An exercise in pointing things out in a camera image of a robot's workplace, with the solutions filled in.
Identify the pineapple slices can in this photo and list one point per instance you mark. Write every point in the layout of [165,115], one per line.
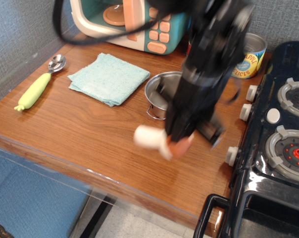
[255,48]

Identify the light blue folded cloth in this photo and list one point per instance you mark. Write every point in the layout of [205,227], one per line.
[108,79]

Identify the toy microwave teal and cream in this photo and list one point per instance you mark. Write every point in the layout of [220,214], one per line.
[99,18]

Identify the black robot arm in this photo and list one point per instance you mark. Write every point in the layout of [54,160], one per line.
[219,30]

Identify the brown and white plush mushroom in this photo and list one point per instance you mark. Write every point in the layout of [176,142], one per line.
[156,139]

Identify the black toy stove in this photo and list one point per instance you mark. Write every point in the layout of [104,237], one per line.
[264,187]

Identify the silver metal pot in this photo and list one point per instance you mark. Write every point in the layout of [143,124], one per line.
[159,92]

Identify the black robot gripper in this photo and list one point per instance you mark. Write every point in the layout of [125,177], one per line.
[195,98]

